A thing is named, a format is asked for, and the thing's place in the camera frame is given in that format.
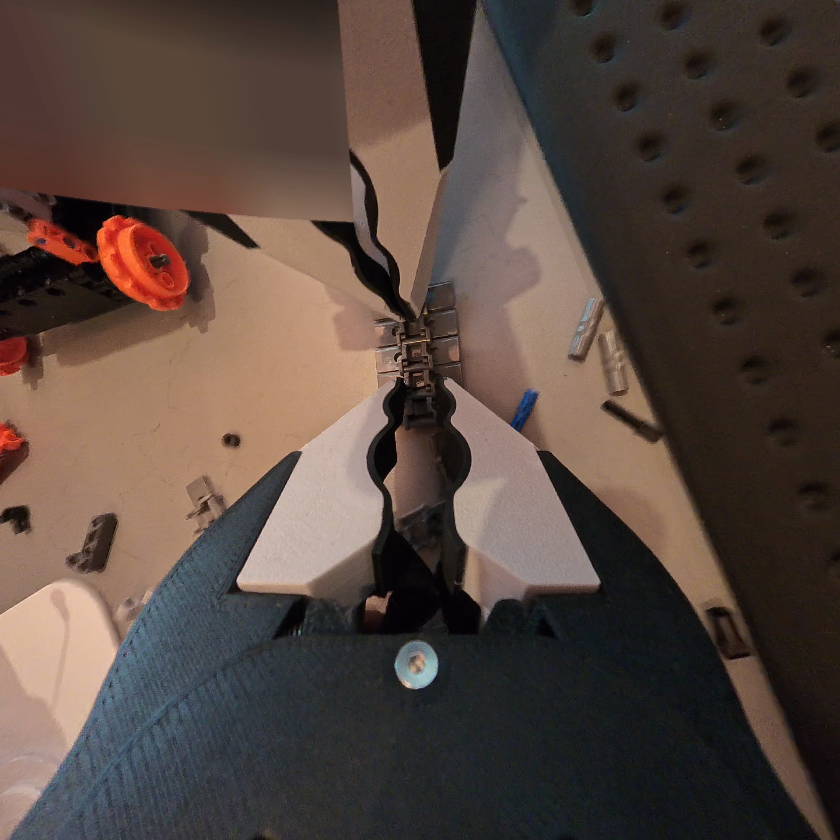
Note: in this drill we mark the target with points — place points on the long black toy pin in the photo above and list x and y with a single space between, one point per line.
633 420

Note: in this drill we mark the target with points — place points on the scattered small black toy parts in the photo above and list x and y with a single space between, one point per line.
231 440

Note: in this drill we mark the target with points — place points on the grey cylinder toy sleeve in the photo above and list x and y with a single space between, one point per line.
586 328
613 361

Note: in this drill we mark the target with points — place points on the small blue toy brick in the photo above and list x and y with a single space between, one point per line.
525 410

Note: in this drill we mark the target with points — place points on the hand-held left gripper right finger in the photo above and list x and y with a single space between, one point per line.
525 525

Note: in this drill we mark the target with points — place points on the black grey toy robot vehicle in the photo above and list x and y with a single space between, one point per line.
53 289

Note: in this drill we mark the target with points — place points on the black dimpled mat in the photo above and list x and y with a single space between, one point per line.
709 263

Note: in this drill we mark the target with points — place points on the dark grey small toy pieces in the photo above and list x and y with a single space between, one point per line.
204 499

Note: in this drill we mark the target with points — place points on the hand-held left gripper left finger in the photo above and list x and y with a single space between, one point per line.
315 525

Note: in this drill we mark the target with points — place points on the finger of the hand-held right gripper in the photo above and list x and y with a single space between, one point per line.
315 250
473 210

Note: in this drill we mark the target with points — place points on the dark grey toy connector plate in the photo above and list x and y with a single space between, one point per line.
420 400

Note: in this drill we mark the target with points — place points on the dark grey toy beam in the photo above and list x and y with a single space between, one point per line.
93 541

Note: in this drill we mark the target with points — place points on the wooden book stand white base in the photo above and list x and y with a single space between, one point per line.
53 656

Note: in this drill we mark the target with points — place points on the small black toy connector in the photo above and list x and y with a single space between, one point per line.
16 517

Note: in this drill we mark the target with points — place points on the black angled toy connector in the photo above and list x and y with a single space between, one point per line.
725 630

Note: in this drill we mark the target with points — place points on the orange triangular toy piece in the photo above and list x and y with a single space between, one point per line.
8 440

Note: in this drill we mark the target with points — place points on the orange toy gear wheel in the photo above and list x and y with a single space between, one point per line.
142 263
11 355

